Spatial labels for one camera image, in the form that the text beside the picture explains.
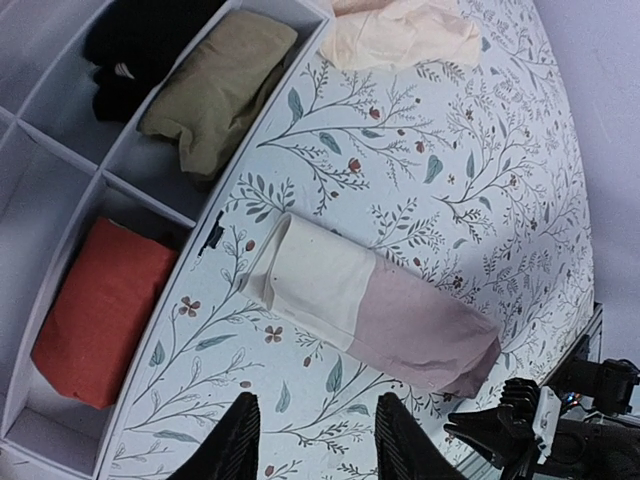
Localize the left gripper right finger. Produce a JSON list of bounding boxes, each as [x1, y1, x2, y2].
[[374, 392, 465, 480]]

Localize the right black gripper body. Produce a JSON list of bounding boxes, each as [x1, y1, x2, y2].
[[501, 360, 639, 479]]

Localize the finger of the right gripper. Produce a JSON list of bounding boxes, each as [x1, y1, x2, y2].
[[444, 407, 538, 479]]

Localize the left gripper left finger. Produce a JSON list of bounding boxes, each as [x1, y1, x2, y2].
[[167, 392, 261, 480]]

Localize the pink and white underwear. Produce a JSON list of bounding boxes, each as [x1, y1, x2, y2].
[[239, 214, 501, 398]]

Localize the cream beige underwear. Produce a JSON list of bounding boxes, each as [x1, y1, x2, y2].
[[319, 0, 482, 71]]

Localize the red rolled garment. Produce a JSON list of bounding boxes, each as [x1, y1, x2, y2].
[[31, 217, 178, 409]]

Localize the floral patterned table mat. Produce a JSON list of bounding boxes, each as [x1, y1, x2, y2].
[[99, 0, 601, 480]]

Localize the olive rolled garment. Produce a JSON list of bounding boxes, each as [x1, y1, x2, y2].
[[138, 10, 298, 183]]

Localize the black rolled garment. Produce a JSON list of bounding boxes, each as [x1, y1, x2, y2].
[[83, 0, 224, 123]]

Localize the aluminium front rail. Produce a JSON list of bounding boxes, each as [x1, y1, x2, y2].
[[544, 302, 603, 387]]

